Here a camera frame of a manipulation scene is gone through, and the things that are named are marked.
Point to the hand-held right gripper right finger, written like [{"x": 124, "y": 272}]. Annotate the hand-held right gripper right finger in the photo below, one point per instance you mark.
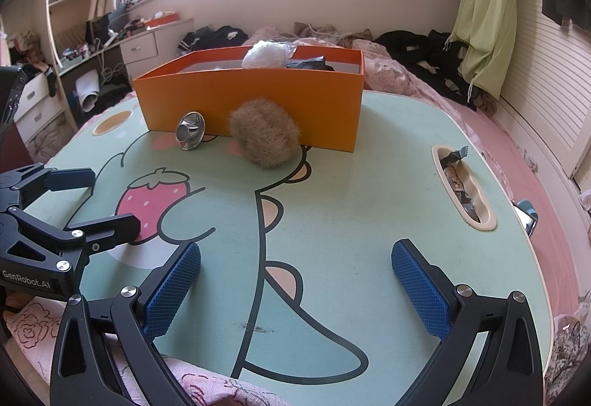
[{"x": 422, "y": 288}]

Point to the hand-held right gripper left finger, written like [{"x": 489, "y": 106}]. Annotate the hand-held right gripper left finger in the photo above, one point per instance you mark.
[{"x": 171, "y": 286}]

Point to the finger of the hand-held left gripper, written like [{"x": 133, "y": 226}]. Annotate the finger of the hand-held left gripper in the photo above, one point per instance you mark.
[
  {"x": 115, "y": 228},
  {"x": 69, "y": 179}
]

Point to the small metal cup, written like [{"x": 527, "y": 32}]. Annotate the small metal cup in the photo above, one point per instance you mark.
[{"x": 190, "y": 131}]

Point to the brown fur ball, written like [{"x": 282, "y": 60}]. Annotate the brown fur ball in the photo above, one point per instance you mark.
[{"x": 265, "y": 134}]

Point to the orange cardboard box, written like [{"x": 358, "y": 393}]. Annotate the orange cardboard box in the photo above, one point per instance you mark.
[{"x": 277, "y": 101}]

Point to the doll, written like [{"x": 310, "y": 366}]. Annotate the doll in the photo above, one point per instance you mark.
[{"x": 309, "y": 63}]

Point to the green cartoon-print desktop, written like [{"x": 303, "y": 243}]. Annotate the green cartoon-print desktop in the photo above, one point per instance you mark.
[{"x": 360, "y": 212}]

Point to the pink floral quilt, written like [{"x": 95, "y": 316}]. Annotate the pink floral quilt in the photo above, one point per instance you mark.
[{"x": 55, "y": 332}]

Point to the white paper roll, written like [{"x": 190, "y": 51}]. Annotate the white paper roll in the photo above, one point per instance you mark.
[{"x": 87, "y": 90}]

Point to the pile of foil wrappers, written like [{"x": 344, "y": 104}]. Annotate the pile of foil wrappers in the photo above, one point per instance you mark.
[{"x": 461, "y": 189}]

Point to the metal desk clip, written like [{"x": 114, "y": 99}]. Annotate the metal desk clip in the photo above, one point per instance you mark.
[{"x": 527, "y": 217}]

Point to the white drawer cabinet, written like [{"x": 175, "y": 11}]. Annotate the white drawer cabinet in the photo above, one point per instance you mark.
[{"x": 152, "y": 44}]

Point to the orange tray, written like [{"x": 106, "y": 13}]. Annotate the orange tray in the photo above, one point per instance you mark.
[{"x": 161, "y": 18}]

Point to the black striped clothes pile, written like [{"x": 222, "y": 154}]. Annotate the black striped clothes pile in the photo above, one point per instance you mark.
[{"x": 212, "y": 39}]

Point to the white louvre wardrobe door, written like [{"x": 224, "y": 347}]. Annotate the white louvre wardrobe door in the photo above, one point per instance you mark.
[{"x": 549, "y": 87}]

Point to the beige knit blanket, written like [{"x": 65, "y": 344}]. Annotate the beige knit blanket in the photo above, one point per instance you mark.
[{"x": 332, "y": 31}]

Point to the light green hanging garment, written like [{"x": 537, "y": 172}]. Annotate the light green hanging garment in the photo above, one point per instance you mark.
[{"x": 489, "y": 18}]

